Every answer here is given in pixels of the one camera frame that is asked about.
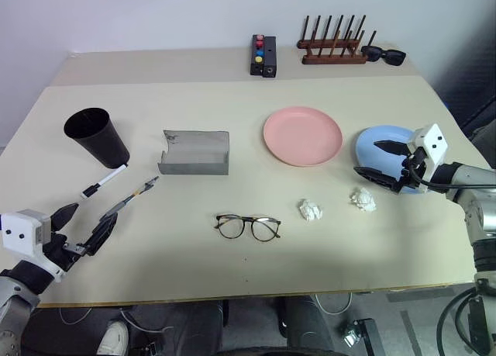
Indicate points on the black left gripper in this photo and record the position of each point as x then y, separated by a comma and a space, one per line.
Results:
58, 249

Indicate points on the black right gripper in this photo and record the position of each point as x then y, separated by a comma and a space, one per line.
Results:
411, 170

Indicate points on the white paper ball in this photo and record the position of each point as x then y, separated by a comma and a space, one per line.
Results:
363, 199
310, 209

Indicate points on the white marker with black cap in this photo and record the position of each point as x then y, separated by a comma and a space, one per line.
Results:
106, 179

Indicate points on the grey ballpoint pen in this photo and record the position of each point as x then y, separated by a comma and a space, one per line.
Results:
129, 197

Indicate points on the pink plate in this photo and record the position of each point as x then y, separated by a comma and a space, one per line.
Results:
302, 135

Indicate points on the grey glasses case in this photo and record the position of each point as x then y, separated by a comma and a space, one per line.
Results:
193, 154

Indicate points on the dark-rimmed eyeglasses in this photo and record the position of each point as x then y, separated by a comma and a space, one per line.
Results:
248, 219

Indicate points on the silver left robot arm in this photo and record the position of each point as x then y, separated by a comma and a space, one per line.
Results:
11, 305

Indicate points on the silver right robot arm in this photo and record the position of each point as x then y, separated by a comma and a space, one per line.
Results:
480, 212

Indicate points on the light blue plate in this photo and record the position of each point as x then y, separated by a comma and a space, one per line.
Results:
377, 158

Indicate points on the black plastic cup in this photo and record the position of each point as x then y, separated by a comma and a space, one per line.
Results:
98, 139

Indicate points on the black sunglasses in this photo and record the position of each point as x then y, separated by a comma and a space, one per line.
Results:
393, 56

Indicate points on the brown wooden peg rack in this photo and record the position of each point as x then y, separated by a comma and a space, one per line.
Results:
333, 57

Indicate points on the white shoe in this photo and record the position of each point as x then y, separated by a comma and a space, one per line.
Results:
114, 338

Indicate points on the black box with socket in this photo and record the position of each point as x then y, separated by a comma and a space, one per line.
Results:
270, 59

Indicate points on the black box with coloured buttons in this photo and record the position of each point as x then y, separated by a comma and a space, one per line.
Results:
257, 61

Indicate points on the dark rounded shape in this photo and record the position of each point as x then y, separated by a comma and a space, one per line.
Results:
302, 325

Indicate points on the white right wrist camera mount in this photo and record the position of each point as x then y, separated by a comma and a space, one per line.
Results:
432, 140

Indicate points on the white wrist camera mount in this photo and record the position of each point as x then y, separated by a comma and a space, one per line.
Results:
19, 230
432, 140

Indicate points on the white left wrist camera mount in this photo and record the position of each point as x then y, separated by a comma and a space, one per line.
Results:
19, 230

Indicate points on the black metal floor bracket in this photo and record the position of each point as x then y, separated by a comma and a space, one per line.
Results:
368, 332

